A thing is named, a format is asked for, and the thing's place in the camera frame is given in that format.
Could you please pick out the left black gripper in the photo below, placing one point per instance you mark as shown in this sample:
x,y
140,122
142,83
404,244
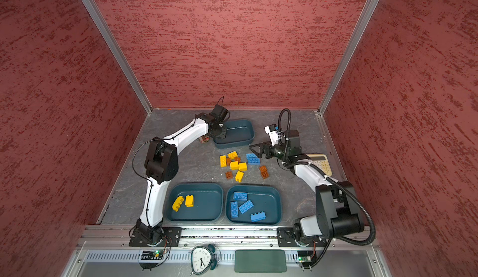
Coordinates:
x,y
222,136

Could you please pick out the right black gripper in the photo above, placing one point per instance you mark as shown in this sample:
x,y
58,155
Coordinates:
x,y
266,145

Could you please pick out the yellow brick tall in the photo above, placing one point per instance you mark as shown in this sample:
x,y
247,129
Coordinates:
x,y
223,161

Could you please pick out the blue brick thin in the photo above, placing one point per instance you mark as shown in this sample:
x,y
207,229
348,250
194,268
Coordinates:
x,y
240,196

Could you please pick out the blue brick long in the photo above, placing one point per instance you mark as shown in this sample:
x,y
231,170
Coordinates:
x,y
234,209

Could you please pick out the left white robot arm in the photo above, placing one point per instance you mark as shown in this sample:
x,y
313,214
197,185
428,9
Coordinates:
x,y
162,165

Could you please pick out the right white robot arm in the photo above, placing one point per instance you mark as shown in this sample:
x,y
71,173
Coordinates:
x,y
339,214

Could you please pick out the back teal bin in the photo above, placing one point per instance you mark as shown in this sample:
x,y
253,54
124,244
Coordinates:
x,y
239,133

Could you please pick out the teal bin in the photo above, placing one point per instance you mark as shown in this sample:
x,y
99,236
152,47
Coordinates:
x,y
239,133
265,199
208,203

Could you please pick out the brown brick right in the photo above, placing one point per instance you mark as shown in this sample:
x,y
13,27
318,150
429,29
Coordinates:
x,y
264,172

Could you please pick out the yellow brick bottom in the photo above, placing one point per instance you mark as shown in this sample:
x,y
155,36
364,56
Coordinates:
x,y
239,176

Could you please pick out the brown brick bottom centre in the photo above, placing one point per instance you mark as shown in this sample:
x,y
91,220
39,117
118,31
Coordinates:
x,y
229,175

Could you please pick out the beige calculator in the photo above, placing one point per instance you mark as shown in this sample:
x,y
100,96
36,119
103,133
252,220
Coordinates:
x,y
322,162

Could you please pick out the front right teal bin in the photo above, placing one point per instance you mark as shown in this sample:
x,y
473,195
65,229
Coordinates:
x,y
265,199

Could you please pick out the front left teal bin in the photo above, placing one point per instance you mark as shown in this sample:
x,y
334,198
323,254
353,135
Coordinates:
x,y
208,203

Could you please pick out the dark green pad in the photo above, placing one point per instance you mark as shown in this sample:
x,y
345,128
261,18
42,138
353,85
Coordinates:
x,y
260,261

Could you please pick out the right controller board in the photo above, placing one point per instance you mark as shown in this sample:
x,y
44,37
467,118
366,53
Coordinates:
x,y
304,256

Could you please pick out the controller board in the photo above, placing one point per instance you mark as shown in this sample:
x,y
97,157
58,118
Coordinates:
x,y
151,256
304,256

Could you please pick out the white analog clock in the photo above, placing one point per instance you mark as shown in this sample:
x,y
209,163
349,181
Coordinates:
x,y
202,259

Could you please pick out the left controller board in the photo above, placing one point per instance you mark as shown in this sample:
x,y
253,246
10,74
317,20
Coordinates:
x,y
151,256

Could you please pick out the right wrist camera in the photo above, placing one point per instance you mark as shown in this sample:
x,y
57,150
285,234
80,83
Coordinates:
x,y
276,135

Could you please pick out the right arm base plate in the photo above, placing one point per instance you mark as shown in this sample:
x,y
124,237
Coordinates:
x,y
287,238

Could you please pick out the aluminium front rail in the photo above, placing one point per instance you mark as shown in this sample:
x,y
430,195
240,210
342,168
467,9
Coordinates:
x,y
226,237

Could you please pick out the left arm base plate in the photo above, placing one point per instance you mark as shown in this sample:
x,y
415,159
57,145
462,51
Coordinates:
x,y
156,237

